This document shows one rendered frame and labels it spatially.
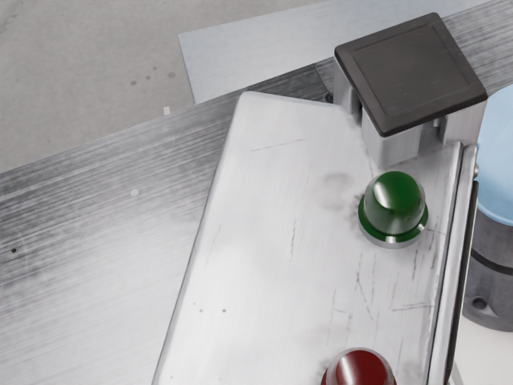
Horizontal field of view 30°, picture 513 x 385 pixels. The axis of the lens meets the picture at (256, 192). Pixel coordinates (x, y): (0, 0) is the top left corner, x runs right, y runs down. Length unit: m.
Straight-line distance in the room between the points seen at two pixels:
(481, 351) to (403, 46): 0.63
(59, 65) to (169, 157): 1.23
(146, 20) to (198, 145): 1.27
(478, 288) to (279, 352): 0.63
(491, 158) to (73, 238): 0.51
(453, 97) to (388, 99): 0.02
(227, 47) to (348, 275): 0.91
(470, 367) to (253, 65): 0.48
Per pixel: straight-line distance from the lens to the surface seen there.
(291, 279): 0.35
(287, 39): 1.25
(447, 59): 0.38
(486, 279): 0.94
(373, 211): 0.35
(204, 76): 1.22
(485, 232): 0.88
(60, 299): 1.09
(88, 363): 1.06
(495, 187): 0.82
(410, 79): 0.37
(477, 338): 0.99
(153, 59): 2.33
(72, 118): 2.26
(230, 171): 0.37
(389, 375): 0.32
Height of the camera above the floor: 1.79
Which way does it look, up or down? 59 degrees down
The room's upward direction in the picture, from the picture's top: 7 degrees counter-clockwise
